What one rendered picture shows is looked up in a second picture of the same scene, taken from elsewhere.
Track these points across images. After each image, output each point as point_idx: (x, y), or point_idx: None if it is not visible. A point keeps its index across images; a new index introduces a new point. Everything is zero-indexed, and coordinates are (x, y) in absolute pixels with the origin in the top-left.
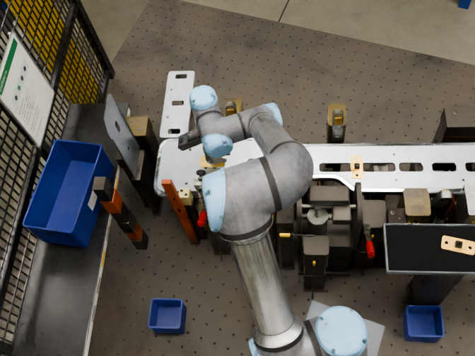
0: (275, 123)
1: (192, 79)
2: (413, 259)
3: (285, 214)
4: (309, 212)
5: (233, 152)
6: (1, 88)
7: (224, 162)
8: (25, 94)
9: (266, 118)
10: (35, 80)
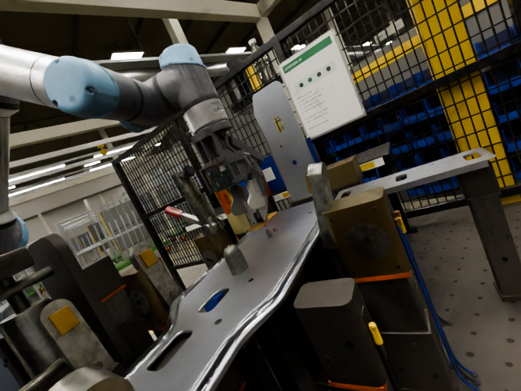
0: (0, 46)
1: (467, 164)
2: None
3: (83, 266)
4: (43, 299)
5: (281, 245)
6: (288, 69)
7: (252, 229)
8: (315, 88)
9: (35, 52)
10: (339, 87)
